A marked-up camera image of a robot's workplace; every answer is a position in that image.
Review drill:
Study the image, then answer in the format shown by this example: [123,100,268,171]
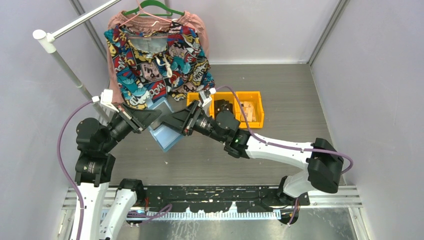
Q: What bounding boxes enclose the orange cards stack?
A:
[241,101,256,122]

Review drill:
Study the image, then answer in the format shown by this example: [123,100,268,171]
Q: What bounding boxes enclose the white metal clothes rack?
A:
[32,0,123,125]

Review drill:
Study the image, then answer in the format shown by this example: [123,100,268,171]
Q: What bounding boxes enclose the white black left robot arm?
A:
[70,104,162,240]

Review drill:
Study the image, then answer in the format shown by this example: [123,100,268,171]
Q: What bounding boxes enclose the yellow three-compartment bin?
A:
[207,91,265,129]

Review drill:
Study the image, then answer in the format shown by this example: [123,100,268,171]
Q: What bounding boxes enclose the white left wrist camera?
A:
[91,89,119,113]

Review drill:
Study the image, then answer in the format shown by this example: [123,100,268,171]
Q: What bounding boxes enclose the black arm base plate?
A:
[134,185,295,213]

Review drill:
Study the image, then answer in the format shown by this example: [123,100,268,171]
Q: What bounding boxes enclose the black cards stack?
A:
[214,99,234,117]

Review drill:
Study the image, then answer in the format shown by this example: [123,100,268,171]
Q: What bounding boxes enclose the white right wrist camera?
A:
[198,87,217,115]

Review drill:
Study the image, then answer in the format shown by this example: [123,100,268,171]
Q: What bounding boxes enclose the blue leather card holder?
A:
[147,97,183,153]

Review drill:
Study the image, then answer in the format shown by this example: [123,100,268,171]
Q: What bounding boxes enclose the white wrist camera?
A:
[91,89,119,113]
[198,87,217,115]

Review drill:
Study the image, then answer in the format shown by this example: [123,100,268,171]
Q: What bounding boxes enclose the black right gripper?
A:
[160,100,227,144]

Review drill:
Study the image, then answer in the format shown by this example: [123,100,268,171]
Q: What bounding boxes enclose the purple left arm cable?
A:
[56,99,173,240]

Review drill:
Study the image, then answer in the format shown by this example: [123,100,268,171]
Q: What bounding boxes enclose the green clothes hanger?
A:
[123,0,185,17]

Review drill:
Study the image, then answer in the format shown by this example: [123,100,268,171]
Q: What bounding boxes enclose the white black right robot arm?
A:
[160,100,344,206]

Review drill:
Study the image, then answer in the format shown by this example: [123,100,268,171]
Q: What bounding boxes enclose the colourful comic print shorts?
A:
[104,21,215,110]

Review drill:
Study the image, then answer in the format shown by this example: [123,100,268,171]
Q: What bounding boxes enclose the pink clothes hanger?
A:
[119,0,173,27]

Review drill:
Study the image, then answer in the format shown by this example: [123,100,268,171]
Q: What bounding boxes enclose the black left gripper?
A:
[101,101,162,151]

